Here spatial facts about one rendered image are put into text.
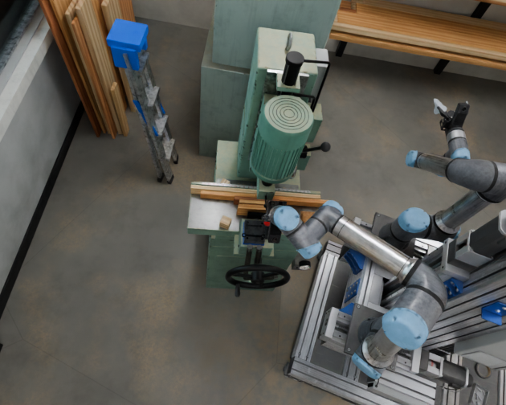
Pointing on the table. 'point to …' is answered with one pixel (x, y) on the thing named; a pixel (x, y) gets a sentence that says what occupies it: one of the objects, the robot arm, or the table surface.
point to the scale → (253, 187)
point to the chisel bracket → (265, 190)
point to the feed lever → (315, 149)
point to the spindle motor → (281, 138)
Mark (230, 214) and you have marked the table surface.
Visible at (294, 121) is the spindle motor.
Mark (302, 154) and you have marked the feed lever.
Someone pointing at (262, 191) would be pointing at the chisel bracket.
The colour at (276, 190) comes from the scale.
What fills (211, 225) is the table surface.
